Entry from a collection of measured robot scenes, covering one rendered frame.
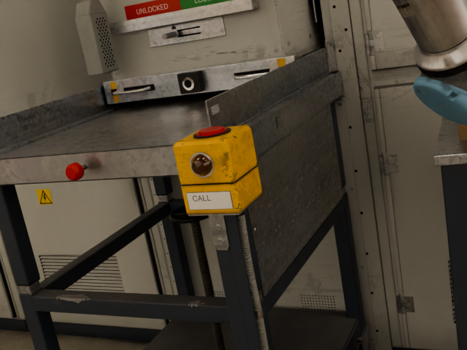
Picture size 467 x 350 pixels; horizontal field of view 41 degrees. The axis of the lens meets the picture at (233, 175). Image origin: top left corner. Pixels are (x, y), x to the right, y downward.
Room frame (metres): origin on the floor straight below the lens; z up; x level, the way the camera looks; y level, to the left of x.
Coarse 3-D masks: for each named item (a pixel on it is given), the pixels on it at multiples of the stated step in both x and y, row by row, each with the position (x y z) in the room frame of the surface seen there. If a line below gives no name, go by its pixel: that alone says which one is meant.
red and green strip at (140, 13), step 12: (156, 0) 1.60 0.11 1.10; (168, 0) 1.58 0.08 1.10; (180, 0) 1.57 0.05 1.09; (192, 0) 1.55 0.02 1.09; (204, 0) 1.54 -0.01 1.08; (216, 0) 1.52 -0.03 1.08; (228, 0) 1.51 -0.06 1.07; (132, 12) 1.63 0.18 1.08; (144, 12) 1.61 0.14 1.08; (156, 12) 1.60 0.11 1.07
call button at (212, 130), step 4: (204, 128) 0.81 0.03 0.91; (208, 128) 0.81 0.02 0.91; (212, 128) 0.80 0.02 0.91; (216, 128) 0.80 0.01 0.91; (220, 128) 0.79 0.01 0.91; (224, 128) 0.80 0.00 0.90; (200, 132) 0.80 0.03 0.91; (204, 132) 0.79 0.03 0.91; (208, 132) 0.79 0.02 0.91; (212, 132) 0.79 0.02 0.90; (216, 132) 0.79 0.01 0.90; (220, 132) 0.79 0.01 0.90
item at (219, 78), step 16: (240, 64) 1.49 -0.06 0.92; (256, 64) 1.48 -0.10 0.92; (112, 80) 1.69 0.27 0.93; (128, 80) 1.64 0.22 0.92; (144, 80) 1.62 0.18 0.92; (160, 80) 1.60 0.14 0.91; (176, 80) 1.58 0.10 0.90; (208, 80) 1.54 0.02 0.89; (224, 80) 1.52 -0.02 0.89; (240, 80) 1.50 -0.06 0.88; (112, 96) 1.67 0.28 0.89; (128, 96) 1.65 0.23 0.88; (144, 96) 1.62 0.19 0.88; (160, 96) 1.60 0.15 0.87
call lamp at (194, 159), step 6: (192, 156) 0.77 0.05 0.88; (198, 156) 0.76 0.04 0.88; (204, 156) 0.76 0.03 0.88; (210, 156) 0.76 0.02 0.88; (192, 162) 0.76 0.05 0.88; (198, 162) 0.76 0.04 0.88; (204, 162) 0.75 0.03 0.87; (210, 162) 0.76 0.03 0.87; (192, 168) 0.76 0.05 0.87; (198, 168) 0.75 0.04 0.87; (204, 168) 0.75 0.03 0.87; (210, 168) 0.76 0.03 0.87; (198, 174) 0.76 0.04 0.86; (204, 174) 0.76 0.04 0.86; (210, 174) 0.76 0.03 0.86
